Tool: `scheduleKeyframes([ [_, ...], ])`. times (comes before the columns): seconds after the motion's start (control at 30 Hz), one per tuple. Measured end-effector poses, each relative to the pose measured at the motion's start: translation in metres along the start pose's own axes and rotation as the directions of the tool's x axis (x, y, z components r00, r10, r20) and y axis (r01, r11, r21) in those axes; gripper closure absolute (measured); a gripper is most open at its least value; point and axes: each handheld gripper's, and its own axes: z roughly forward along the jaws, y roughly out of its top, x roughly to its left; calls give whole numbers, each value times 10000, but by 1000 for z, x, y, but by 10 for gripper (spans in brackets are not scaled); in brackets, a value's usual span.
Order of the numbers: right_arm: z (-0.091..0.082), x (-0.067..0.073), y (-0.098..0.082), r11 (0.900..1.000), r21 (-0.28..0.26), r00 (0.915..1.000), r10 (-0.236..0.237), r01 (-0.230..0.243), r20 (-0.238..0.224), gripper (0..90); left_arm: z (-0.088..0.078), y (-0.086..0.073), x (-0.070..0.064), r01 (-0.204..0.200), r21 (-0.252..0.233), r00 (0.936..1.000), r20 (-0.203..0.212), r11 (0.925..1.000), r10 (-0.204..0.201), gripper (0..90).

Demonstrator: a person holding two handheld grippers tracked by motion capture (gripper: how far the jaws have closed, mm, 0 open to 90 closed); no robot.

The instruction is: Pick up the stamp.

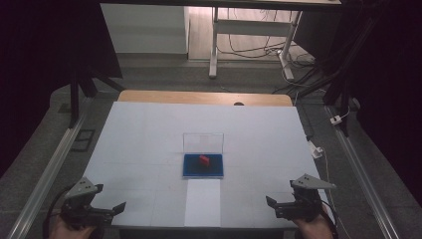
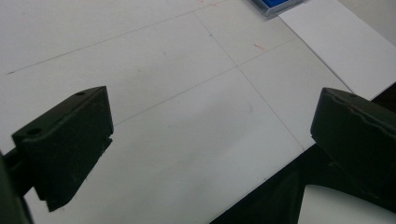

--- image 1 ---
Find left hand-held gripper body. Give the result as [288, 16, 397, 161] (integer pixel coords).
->
[60, 176, 105, 231]

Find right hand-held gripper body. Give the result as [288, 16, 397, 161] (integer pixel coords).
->
[289, 173, 337, 223]

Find blue ink pad box clear lid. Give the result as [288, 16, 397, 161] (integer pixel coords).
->
[181, 132, 225, 179]

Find person's right hand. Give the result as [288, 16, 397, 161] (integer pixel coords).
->
[293, 205, 332, 239]

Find person's left hand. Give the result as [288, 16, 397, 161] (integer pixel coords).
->
[49, 214, 98, 239]

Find white power plug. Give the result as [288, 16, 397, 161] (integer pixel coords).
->
[308, 140, 324, 159]

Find large white table cover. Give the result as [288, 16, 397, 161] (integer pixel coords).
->
[83, 101, 334, 229]

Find small white paper sheet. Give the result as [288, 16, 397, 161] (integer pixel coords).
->
[183, 178, 222, 228]

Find black metal stand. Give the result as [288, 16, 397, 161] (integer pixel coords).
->
[293, 16, 376, 137]
[68, 63, 126, 129]

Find wooden table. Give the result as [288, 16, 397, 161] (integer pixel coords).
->
[117, 89, 294, 108]

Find white cabinet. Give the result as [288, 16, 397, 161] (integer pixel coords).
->
[100, 3, 190, 55]

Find thin white cable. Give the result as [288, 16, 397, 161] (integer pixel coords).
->
[319, 147, 352, 239]

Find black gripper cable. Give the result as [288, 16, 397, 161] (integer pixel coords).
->
[317, 197, 340, 239]
[42, 185, 77, 239]

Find aluminium rail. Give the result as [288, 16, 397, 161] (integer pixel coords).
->
[6, 96, 94, 239]
[323, 104, 401, 239]

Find black floor frame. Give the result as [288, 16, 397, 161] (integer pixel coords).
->
[70, 128, 97, 153]

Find tangle of floor cables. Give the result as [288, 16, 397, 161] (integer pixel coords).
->
[217, 8, 327, 96]

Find white desk frame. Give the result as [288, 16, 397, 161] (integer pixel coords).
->
[208, 6, 304, 82]

